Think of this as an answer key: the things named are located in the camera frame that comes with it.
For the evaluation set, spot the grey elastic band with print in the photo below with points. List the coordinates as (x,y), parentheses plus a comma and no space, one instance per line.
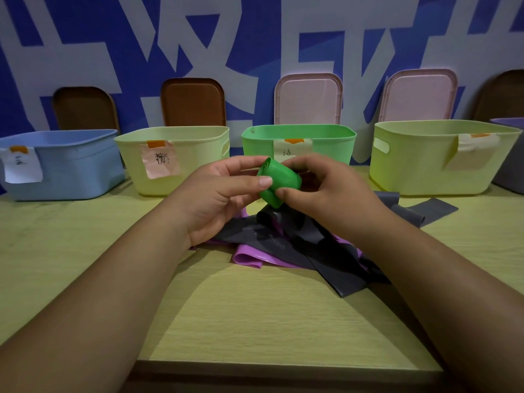
(262,241)

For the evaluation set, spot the folded grey elastic band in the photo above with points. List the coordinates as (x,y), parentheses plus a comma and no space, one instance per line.
(417,210)

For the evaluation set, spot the small white paper label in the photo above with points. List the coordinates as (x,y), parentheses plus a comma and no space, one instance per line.
(291,149)

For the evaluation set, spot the green plastic bin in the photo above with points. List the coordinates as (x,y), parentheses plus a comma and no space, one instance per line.
(327,141)

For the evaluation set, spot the pink bin lid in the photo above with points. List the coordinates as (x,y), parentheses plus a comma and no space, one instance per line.
(308,100)
(417,97)

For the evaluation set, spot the person's right hand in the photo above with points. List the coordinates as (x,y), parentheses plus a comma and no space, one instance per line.
(339,200)

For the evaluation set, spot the lime plastic bin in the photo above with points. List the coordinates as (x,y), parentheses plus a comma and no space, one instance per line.
(425,159)

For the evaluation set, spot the purple elastic band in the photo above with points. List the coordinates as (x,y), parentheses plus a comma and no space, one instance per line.
(251,257)

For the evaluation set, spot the blue plastic bin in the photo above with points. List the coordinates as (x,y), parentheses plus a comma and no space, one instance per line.
(69,167)

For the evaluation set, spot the person's left hand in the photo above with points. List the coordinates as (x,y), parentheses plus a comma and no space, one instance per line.
(208,204)

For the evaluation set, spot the beige paper label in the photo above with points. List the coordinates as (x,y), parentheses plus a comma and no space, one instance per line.
(470,153)

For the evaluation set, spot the person's right forearm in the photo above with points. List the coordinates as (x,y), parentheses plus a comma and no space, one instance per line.
(446,298)

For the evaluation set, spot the grey purple plastic bin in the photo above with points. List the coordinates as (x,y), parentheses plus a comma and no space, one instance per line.
(511,167)

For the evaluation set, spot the person's right thumb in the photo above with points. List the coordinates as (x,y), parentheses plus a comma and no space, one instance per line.
(294,199)

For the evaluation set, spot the long grey elastic band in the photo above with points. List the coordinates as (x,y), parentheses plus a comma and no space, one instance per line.
(327,257)

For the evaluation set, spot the pale yellow plastic bin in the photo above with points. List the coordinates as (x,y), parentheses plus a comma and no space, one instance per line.
(192,159)

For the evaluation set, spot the dark brown bin lid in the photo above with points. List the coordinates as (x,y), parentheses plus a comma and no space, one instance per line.
(501,96)
(84,108)

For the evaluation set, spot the person's left forearm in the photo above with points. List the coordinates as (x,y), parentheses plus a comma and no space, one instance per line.
(94,311)

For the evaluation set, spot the green elastic band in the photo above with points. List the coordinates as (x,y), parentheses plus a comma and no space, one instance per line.
(282,182)

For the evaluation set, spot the pink paper label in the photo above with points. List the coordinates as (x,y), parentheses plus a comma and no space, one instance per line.
(160,160)

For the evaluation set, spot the person's left thumb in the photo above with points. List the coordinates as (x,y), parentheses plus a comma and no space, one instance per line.
(245,182)

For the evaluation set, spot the reddish brown bin lid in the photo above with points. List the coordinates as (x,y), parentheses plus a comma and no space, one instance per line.
(192,103)

